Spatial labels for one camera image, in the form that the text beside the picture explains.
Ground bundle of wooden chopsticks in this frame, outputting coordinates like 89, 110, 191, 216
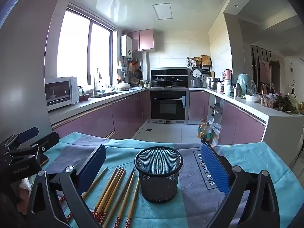
58, 166, 141, 228

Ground clear food container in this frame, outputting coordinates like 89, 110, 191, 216
261, 95, 276, 108

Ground white countertop oven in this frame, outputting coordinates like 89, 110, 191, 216
45, 76, 79, 112

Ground black lidded wok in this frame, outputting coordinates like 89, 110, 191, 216
152, 77, 172, 87
171, 78, 187, 87

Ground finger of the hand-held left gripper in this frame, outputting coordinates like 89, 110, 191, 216
1, 127, 39, 151
11, 131, 60, 158

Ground pink wall cabinet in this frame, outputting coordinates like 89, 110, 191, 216
128, 28, 157, 52

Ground printed teal grey tablecloth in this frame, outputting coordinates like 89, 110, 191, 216
44, 132, 304, 228

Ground framed wall picture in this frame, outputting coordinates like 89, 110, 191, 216
258, 59, 270, 83

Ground yellow oil bottle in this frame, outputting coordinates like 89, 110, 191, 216
198, 119, 207, 138

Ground black range hood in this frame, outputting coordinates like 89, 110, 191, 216
151, 68, 188, 79

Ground rack of hanging pans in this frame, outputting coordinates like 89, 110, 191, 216
128, 60, 143, 86

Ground ceiling light panel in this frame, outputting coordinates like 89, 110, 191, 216
152, 3, 172, 19

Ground white bowl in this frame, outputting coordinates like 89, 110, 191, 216
245, 94, 261, 103

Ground white rice cooker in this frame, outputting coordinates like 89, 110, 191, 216
191, 67, 204, 88

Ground person's left hand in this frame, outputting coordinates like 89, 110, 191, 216
18, 177, 32, 200

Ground leafy greens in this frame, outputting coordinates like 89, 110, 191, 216
275, 95, 300, 114

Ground black built-in oven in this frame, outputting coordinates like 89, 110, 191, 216
150, 88, 190, 124

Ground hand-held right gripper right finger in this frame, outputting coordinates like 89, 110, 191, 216
200, 142, 281, 228

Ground dark oil bottle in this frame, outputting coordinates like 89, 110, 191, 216
201, 122, 212, 144

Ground black mesh utensil holder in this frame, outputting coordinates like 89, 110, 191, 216
134, 146, 184, 203

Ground white plastic bag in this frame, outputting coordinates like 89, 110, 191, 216
210, 123, 222, 139

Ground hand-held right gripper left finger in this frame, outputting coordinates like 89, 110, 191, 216
27, 144, 107, 228

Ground white water heater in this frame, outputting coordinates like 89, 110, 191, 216
121, 35, 133, 58

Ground pink base cabinets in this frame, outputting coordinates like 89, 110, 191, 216
189, 90, 266, 146
51, 89, 151, 140

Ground steel stockpot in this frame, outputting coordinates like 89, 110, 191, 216
208, 77, 220, 90

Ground kitchen window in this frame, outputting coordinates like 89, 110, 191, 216
57, 8, 117, 86

